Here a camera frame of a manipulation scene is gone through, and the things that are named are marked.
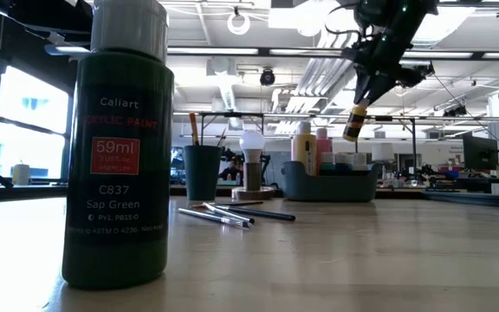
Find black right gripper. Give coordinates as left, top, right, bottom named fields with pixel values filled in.
left=340, top=41, right=436, bottom=108

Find small yellow paint bottle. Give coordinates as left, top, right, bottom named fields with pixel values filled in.
left=342, top=98, right=368, bottom=143

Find small purple paint bottle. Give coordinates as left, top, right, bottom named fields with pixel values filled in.
left=334, top=152, right=354, bottom=177

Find large pink paint bottle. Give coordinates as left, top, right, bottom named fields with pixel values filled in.
left=315, top=127, right=334, bottom=166

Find small turquoise paint bottle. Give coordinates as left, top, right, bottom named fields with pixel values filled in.
left=318, top=151, right=337, bottom=177

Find large yellow paint bottle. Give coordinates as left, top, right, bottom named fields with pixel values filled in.
left=291, top=120, right=318, bottom=177

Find teal ribbed plastic cup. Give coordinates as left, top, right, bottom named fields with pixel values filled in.
left=183, top=145, right=224, bottom=202

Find paintbrushes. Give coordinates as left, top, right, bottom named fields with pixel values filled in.
left=178, top=207, right=253, bottom=230

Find small dark paint bottle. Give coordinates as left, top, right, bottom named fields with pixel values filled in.
left=61, top=0, right=176, bottom=290

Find teal plastic storage bin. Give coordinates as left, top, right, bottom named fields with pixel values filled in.
left=280, top=160, right=384, bottom=204

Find black monitor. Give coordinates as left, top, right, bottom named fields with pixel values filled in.
left=462, top=133, right=499, bottom=172

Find long ceiling light bar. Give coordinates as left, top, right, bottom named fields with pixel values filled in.
left=43, top=42, right=499, bottom=62

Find person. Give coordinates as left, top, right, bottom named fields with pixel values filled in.
left=217, top=156, right=245, bottom=182

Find black ceiling camera cluster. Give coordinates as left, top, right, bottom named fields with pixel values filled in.
left=398, top=62, right=436, bottom=90
left=443, top=105, right=469, bottom=118

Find silver ventilation duct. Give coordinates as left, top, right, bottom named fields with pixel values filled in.
left=355, top=0, right=478, bottom=90

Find black ceiling dome camera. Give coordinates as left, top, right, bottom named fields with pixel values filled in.
left=259, top=68, right=276, bottom=87

